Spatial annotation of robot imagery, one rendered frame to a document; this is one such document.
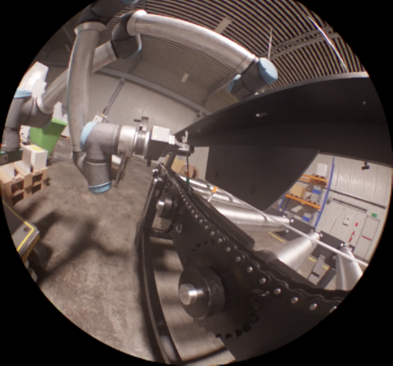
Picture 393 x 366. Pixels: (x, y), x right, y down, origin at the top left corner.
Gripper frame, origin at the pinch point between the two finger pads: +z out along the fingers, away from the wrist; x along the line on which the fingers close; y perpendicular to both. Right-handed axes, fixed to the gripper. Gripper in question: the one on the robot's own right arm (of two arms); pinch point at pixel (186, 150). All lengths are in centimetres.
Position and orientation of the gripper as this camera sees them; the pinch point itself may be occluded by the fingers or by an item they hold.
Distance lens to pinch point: 42.2
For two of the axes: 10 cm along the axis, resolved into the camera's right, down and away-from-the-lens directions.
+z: 8.6, 1.0, 5.0
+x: 5.0, -3.2, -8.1
